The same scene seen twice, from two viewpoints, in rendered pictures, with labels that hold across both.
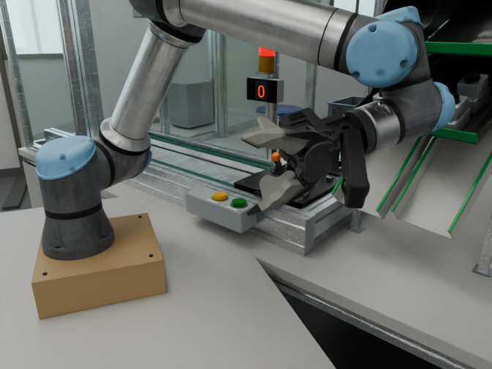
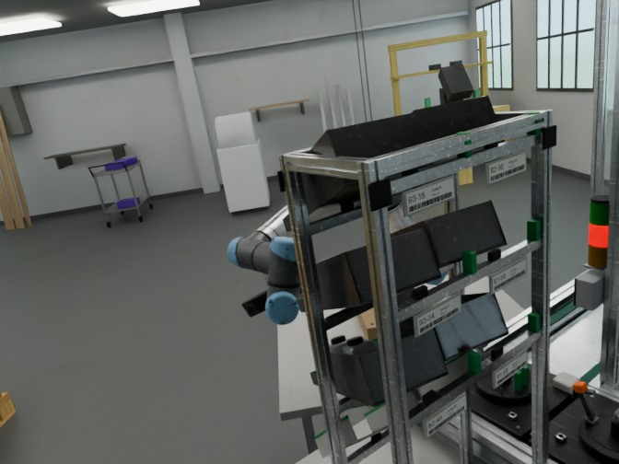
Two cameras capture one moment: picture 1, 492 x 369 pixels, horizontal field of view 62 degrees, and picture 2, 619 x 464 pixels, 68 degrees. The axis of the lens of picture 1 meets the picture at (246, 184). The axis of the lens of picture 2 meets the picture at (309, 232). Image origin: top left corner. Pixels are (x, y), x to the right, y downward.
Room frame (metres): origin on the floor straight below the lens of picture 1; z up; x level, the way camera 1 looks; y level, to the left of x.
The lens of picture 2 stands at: (1.03, -1.16, 1.75)
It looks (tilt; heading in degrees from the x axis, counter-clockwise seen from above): 18 degrees down; 108
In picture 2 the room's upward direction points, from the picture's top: 9 degrees counter-clockwise
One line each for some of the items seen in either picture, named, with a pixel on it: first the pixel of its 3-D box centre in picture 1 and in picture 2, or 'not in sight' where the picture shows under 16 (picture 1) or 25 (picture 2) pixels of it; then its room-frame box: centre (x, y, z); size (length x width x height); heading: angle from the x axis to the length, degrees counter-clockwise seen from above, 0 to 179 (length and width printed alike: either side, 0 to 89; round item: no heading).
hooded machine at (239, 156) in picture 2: not in sight; (242, 162); (-2.02, 5.33, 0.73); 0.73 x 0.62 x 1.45; 110
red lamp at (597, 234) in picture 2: (266, 47); (601, 233); (1.34, -0.07, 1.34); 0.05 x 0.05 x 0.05
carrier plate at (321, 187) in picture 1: (291, 183); (505, 388); (1.13, -0.13, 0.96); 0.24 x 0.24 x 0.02; 50
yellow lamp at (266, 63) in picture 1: (266, 64); (601, 253); (1.34, -0.07, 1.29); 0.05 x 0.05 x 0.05
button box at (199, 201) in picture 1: (220, 207); not in sight; (1.02, 0.07, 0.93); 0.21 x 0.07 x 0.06; 50
